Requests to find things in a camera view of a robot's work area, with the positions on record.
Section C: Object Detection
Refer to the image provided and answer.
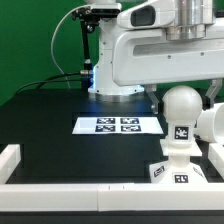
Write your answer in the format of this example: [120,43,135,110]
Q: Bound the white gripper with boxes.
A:
[112,0,224,114]

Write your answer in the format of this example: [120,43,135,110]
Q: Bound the white lamp bulb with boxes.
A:
[163,86,202,148]

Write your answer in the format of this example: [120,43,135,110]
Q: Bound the white lamp shade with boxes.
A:
[194,103,224,145]

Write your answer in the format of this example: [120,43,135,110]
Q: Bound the white lamp base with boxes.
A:
[149,139,207,184]

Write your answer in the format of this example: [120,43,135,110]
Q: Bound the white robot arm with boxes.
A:
[86,0,224,111]

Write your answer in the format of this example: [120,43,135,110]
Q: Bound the white marker sheet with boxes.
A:
[72,117,163,135]

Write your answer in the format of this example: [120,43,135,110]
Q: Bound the white table fence frame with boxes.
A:
[0,144,224,212]

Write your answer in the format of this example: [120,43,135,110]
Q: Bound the black camera on stand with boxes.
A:
[71,3,126,91]

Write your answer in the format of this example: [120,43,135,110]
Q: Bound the black cables on table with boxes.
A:
[15,71,84,95]

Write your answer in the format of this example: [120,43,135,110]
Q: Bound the grey camera cable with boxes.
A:
[50,4,91,90]

